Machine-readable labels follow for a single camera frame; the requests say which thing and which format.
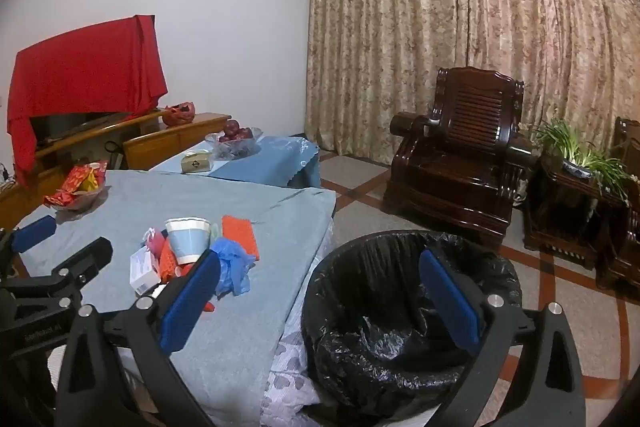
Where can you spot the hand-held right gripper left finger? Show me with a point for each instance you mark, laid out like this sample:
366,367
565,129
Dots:
192,302

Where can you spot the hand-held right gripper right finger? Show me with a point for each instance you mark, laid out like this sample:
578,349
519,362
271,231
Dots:
450,307

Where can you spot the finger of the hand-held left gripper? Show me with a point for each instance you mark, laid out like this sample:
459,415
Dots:
32,232
85,259

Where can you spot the green potted plant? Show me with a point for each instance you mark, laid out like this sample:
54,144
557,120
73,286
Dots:
577,157

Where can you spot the red cloth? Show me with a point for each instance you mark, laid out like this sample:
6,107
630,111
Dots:
75,77

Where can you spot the white floral cloth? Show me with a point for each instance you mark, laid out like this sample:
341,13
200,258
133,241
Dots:
290,357

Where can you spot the glass fruit bowl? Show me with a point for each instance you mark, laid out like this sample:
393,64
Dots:
235,149

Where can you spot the light blue tablecloth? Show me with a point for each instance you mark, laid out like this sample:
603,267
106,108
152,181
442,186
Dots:
280,162

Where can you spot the orange foam fruit net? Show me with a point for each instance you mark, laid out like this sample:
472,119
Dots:
241,234
169,259

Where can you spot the black television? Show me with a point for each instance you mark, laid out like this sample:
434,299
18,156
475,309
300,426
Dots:
65,127

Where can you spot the blue disposable glove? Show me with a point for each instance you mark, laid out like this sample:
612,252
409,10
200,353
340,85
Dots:
232,264

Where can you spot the beige floral curtain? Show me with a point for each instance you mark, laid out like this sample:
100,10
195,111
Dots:
450,17

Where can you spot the blue and white paper cup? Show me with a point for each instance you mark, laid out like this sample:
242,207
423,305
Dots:
186,238

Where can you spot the beige tissue box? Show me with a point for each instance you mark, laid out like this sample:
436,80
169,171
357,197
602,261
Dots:
196,163

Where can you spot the dark wooden armchair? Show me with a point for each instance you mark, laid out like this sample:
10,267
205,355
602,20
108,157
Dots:
625,232
460,157

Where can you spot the wooden television cabinet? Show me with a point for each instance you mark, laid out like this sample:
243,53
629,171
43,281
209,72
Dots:
165,144

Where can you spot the red woven basket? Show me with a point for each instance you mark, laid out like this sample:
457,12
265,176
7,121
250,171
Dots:
177,114

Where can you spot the bowl of red snack packets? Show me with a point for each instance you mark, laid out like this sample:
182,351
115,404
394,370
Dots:
77,187

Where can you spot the red apple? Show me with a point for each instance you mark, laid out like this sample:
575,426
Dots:
231,127
245,134

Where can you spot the bin with black bag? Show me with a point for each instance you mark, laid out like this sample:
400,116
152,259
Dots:
370,337

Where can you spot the dark wooden side table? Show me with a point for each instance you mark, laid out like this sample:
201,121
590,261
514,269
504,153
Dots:
565,217

